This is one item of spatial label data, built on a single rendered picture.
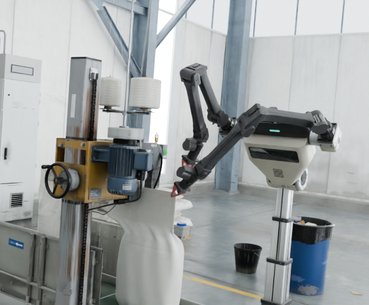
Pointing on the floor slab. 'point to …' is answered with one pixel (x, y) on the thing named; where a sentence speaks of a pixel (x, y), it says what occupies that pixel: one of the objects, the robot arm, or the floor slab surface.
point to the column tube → (83, 99)
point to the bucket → (246, 257)
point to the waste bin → (309, 255)
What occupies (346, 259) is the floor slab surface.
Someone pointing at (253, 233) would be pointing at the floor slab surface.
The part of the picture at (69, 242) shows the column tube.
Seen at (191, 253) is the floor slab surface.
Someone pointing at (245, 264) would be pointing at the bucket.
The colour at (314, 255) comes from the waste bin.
